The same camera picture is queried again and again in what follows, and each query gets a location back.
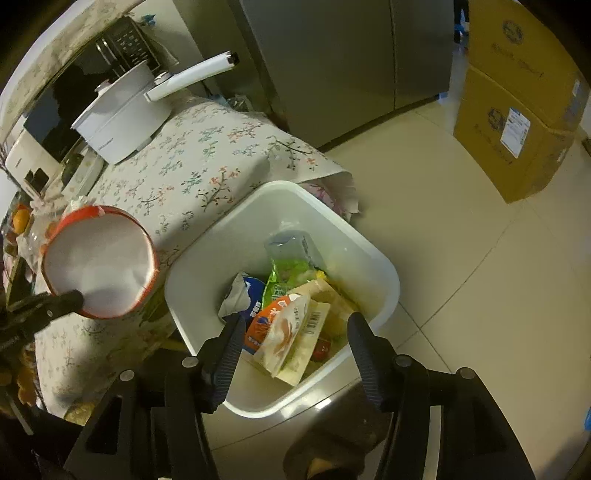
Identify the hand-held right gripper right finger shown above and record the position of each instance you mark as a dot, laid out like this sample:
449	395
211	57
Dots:
369	369

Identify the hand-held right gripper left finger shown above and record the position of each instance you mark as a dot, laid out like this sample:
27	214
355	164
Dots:
228	364

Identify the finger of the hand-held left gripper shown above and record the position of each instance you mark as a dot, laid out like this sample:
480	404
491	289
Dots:
60	303

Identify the red printed wrapper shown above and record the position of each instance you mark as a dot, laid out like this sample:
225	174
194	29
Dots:
322	350

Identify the red rimmed paper bowl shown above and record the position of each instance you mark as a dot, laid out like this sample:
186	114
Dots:
101	263

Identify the orange snack packet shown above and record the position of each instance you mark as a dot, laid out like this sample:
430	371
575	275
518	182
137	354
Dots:
277	332

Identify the yellow wrapper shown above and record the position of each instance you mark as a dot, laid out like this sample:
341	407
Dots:
341	304

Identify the blue shiny wrapper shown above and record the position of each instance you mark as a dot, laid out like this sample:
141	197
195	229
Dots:
251	288

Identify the green snack packet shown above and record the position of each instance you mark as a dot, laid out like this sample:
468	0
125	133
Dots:
281	277

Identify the clear plastic bottle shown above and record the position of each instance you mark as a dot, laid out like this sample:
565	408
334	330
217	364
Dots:
288	247

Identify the white plastic bin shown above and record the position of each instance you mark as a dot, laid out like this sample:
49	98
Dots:
240	221

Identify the large orange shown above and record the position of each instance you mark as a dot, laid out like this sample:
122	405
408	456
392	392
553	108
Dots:
21	220

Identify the brown slipper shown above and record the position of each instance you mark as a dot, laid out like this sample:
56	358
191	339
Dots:
323	457

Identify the dark green pumpkin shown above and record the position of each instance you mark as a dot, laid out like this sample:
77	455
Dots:
71	168

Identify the white electric pot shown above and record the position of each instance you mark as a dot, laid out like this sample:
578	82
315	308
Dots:
124	129

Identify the floral tablecloth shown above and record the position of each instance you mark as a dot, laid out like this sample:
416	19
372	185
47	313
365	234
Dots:
184	152

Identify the labelled cardboard box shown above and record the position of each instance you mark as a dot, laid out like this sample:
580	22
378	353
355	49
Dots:
498	152

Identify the black microwave oven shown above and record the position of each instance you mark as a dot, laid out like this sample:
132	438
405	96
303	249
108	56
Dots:
120	41

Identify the grey refrigerator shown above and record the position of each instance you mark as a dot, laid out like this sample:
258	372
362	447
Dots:
332	60

